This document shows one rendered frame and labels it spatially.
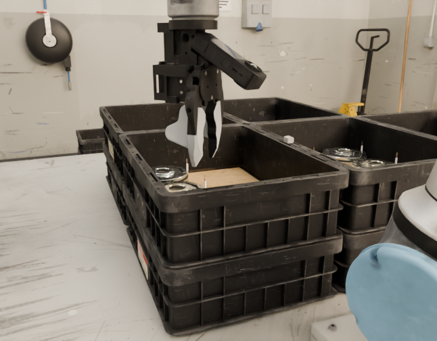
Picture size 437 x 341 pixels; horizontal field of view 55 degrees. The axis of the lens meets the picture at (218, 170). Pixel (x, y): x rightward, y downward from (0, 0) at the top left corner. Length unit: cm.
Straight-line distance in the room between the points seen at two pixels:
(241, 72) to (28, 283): 54
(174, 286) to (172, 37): 36
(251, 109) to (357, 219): 79
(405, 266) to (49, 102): 384
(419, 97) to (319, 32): 124
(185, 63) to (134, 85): 349
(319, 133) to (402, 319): 75
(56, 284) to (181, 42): 48
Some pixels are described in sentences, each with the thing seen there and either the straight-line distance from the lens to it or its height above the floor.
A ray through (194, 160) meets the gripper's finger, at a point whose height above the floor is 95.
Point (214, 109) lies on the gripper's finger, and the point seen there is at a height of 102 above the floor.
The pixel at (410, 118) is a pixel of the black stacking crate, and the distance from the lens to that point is 127.
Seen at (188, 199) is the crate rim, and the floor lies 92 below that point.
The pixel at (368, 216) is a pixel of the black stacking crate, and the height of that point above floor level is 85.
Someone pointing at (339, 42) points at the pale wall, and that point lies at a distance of 506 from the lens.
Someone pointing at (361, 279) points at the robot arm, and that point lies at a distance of 40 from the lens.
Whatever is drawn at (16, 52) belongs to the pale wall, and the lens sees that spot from 403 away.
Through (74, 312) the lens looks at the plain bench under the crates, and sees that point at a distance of 76.
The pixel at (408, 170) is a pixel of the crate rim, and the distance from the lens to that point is 74.
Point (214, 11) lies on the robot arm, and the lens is 63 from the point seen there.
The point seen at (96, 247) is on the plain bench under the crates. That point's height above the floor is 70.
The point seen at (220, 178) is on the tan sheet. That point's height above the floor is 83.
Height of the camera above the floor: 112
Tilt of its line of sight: 18 degrees down
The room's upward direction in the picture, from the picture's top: straight up
